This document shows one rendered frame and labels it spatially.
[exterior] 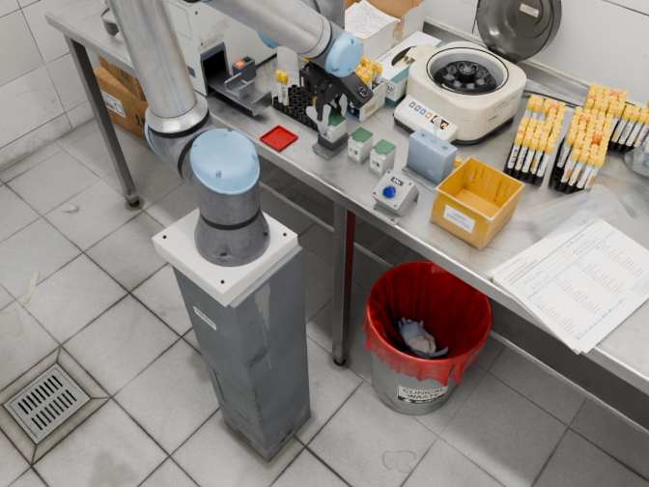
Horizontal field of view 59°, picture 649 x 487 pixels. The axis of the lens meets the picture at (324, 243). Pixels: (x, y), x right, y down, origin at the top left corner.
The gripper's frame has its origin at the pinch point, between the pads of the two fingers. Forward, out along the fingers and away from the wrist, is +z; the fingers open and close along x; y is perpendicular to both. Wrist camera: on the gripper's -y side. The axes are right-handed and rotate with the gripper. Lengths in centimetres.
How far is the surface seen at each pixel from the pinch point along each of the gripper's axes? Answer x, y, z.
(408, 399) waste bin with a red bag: 8, -39, 79
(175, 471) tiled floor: 69, 2, 94
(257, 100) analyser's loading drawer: 5.2, 20.6, 0.1
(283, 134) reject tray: 5.5, 11.7, 5.9
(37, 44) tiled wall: 1, 169, 49
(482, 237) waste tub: 3.9, -44.3, 1.8
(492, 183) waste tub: -8.7, -38.1, -0.2
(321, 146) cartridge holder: 3.3, 0.9, 4.7
